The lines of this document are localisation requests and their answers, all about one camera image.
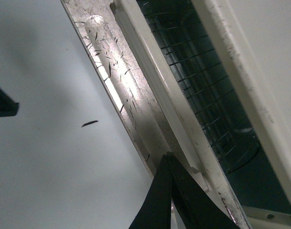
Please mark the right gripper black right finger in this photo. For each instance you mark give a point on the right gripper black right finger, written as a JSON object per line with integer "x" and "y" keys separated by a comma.
{"x": 195, "y": 207}

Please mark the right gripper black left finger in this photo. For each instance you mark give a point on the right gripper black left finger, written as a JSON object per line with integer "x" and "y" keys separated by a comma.
{"x": 155, "y": 212}

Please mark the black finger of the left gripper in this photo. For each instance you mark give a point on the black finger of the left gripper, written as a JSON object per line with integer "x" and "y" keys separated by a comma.
{"x": 7, "y": 106}

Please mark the cream toaster oven body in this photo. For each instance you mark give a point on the cream toaster oven body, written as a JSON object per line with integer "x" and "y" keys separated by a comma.
{"x": 250, "y": 85}

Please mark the wire oven rack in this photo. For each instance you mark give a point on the wire oven rack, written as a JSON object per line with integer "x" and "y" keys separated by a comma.
{"x": 202, "y": 79}

